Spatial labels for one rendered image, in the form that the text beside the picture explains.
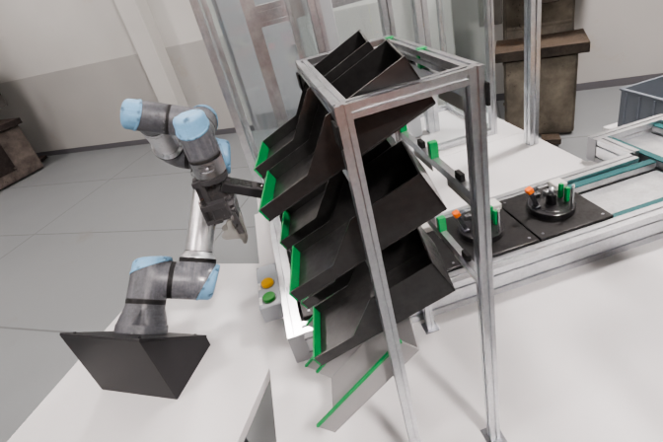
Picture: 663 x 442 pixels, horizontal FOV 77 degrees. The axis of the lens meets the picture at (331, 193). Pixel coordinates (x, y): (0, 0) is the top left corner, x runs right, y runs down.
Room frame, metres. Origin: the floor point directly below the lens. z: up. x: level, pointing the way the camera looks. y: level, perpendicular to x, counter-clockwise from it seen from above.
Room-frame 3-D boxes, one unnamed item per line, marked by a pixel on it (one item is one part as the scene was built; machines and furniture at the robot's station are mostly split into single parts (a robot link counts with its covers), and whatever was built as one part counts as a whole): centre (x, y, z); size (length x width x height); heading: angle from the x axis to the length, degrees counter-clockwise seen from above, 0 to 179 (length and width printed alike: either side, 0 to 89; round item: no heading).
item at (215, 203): (0.93, 0.27, 1.37); 0.09 x 0.08 x 0.12; 95
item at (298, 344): (1.26, 0.23, 0.91); 0.89 x 0.06 x 0.11; 5
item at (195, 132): (0.93, 0.27, 1.53); 0.09 x 0.08 x 0.11; 2
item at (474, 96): (0.65, -0.11, 1.26); 0.36 x 0.21 x 0.80; 5
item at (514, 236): (1.04, -0.43, 1.01); 0.24 x 0.24 x 0.13; 5
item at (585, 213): (1.07, -0.68, 1.01); 0.24 x 0.24 x 0.13; 5
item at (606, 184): (1.04, -0.43, 0.91); 1.24 x 0.33 x 0.10; 95
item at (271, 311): (1.06, 0.27, 0.93); 0.21 x 0.07 x 0.06; 5
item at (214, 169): (0.93, 0.27, 1.45); 0.08 x 0.08 x 0.05
